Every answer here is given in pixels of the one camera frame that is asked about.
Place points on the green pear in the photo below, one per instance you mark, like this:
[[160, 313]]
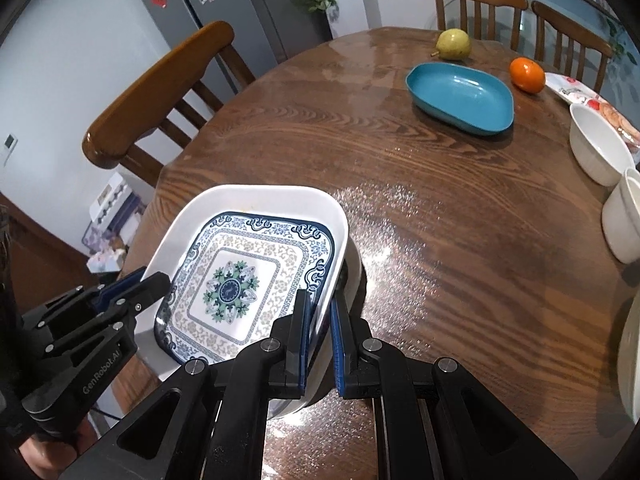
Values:
[[455, 44]]

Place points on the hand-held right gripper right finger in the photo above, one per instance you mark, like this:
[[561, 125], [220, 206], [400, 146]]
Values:
[[337, 355]]

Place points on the blue white patterned plate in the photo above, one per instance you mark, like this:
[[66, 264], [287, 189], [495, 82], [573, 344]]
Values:
[[230, 290]]

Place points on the white ribbed bowl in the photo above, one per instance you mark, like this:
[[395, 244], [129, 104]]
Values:
[[622, 220]]

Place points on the white wall thermostat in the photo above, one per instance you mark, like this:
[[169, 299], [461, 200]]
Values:
[[9, 142]]

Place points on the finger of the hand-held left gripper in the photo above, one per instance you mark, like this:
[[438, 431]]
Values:
[[119, 287], [150, 287]]

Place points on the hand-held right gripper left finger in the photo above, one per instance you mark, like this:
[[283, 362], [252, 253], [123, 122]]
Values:
[[303, 345]]

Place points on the printed cardboard box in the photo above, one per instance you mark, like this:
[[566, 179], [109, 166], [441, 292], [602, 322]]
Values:
[[112, 210]]

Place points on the grey refrigerator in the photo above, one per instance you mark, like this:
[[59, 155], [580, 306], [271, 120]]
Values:
[[230, 10]]

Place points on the white square deep dish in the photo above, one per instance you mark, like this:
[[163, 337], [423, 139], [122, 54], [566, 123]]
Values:
[[280, 205]]

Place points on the orange fruit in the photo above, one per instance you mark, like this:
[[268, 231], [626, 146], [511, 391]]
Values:
[[527, 75]]

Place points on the white cake roll packet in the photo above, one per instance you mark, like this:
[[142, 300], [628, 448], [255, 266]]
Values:
[[570, 87]]

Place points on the person's left hand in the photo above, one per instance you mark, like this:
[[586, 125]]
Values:
[[47, 460]]

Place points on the teal blue plate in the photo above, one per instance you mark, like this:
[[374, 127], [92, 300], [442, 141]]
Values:
[[460, 95]]

